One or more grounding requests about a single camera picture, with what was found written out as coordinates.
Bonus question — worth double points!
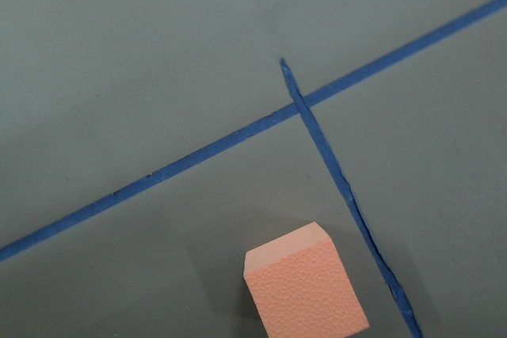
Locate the orange foam block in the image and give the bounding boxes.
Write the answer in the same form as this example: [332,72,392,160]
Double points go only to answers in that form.
[243,222,369,337]

